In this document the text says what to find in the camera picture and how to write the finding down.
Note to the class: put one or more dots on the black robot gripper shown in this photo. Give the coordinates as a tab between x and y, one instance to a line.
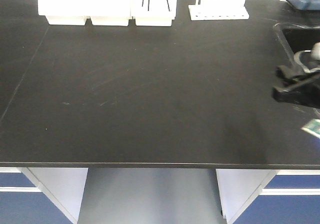
306	90

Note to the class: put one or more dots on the black lab sink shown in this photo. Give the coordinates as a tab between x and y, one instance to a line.
296	37

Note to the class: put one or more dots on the green circuit board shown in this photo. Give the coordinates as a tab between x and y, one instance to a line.
312	127

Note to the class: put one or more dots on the white test tube rack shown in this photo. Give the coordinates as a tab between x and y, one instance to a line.
204	10

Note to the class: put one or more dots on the blue base cabinet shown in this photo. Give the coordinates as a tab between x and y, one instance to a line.
269	196
41	195

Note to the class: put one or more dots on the white tray right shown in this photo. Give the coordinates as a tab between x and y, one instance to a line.
158	14

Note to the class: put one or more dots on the white tray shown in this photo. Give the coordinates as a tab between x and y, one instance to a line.
109	21
158	14
67	20

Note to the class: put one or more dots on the white tray middle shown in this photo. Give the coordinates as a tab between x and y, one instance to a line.
109	21

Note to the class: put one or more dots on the white tray left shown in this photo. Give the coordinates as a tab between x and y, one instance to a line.
67	20

